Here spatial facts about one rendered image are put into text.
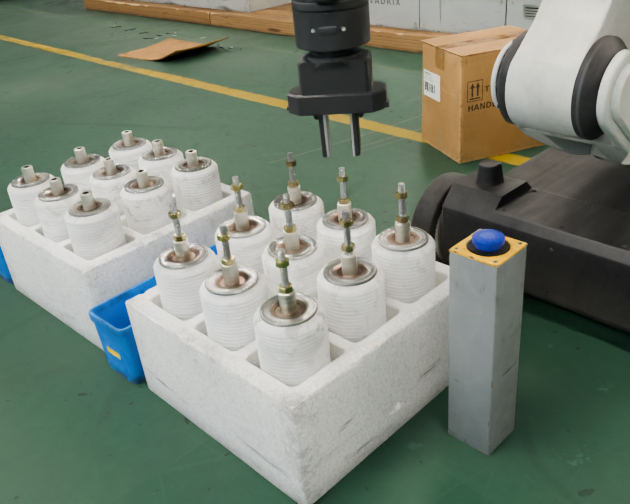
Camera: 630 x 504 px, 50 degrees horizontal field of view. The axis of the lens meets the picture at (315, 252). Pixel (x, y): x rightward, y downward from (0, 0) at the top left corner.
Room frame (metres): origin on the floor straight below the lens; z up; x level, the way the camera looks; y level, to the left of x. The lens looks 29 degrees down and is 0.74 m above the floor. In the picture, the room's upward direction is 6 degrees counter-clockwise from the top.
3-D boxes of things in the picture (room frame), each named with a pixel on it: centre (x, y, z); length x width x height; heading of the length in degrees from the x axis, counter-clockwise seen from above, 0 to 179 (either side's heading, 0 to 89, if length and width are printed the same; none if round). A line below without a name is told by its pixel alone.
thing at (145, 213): (1.21, 0.31, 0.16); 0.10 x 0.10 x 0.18
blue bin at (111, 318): (1.06, 0.26, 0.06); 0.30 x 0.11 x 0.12; 134
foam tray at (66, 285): (1.30, 0.39, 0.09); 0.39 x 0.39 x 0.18; 44
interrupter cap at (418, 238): (0.89, -0.13, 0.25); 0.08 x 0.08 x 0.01
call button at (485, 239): (0.73, -0.22, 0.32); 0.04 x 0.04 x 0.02
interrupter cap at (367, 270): (0.81, -0.05, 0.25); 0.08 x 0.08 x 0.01
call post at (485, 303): (0.74, -0.22, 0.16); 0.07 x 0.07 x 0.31; 42
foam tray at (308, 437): (0.90, 0.03, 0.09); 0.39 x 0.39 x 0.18; 42
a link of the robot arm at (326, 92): (0.82, -0.05, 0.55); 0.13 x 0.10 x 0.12; 80
